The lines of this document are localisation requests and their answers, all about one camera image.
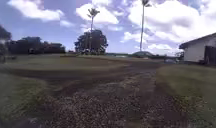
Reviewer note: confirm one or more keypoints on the round dark tree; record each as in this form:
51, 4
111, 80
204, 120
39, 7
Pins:
97, 41

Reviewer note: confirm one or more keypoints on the short palm tree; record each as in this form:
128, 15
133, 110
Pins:
92, 28

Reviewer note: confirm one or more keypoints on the gravel dirt track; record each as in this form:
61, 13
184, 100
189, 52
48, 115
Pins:
106, 106

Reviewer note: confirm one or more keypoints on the green grass field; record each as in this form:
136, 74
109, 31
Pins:
62, 61

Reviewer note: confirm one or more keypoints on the tall thin palm tree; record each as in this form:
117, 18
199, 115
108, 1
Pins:
142, 26

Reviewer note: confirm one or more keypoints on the row of dark trees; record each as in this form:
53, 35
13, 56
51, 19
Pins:
34, 46

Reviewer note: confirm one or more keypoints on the green grass verge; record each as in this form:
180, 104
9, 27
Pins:
192, 86

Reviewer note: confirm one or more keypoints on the white building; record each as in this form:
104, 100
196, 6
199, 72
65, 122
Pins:
197, 50

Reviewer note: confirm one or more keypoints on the green grass patch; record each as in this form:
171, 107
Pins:
14, 96

